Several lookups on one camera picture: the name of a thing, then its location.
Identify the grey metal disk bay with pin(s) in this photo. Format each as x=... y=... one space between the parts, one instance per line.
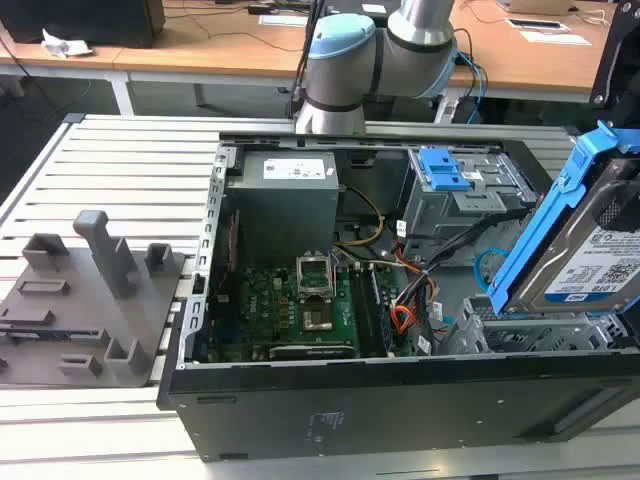
x=530 y=335

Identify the grey plastic parts rack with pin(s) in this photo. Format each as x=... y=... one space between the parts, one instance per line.
x=115 y=320

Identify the crumpled white paper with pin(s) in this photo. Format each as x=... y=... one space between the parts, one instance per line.
x=65 y=46

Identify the black open PC case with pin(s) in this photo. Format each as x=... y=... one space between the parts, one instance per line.
x=350 y=410

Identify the black framed tablet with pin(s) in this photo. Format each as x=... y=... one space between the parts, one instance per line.
x=537 y=24

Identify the black computer tower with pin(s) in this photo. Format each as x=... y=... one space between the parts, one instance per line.
x=85 y=22

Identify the grey metal drive cage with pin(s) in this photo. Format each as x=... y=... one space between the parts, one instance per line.
x=450 y=215

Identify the blue drive cage latch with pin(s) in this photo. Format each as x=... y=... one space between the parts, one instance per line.
x=442 y=172

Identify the black expansion slot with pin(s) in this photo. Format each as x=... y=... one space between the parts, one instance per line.
x=310 y=350

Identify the grey power supply unit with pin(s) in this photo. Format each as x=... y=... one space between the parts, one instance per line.
x=280 y=215

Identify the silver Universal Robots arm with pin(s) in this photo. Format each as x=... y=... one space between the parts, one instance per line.
x=345 y=70

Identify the green motherboard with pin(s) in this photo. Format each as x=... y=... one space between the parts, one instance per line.
x=270 y=310

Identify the hard disk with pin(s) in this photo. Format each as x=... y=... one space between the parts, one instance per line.
x=575 y=260

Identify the blue RAM slot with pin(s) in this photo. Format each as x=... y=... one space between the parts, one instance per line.
x=382 y=310

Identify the white paper sheet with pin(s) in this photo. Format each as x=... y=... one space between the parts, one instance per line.
x=555 y=37
x=282 y=20

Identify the wooden office desk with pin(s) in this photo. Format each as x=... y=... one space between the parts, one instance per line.
x=60 y=57
x=240 y=50

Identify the black RAM slot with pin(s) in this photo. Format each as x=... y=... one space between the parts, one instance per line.
x=362 y=315

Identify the CPU socket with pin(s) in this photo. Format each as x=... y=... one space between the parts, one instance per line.
x=317 y=319

